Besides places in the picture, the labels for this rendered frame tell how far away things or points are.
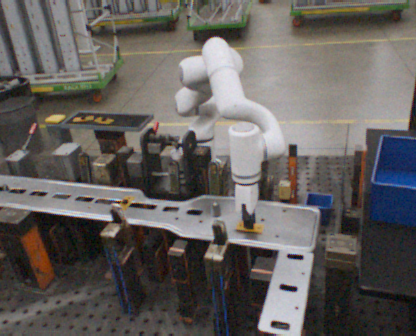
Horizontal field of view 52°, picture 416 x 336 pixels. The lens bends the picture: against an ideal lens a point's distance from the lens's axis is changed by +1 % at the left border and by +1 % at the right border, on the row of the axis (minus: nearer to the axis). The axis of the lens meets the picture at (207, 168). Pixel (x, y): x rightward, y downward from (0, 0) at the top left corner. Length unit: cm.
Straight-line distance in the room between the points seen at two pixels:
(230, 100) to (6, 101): 318
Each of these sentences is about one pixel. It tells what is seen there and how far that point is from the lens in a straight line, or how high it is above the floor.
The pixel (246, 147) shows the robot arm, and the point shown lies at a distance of 115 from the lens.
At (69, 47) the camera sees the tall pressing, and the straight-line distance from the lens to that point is 578.
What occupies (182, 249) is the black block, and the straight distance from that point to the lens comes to 132.
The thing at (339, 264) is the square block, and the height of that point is 102.
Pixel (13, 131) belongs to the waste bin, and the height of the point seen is 32.
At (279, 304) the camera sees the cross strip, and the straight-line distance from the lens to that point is 114.
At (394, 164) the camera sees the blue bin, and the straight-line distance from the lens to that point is 160.
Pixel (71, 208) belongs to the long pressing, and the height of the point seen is 100.
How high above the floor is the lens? 185
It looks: 30 degrees down
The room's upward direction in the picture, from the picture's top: 7 degrees counter-clockwise
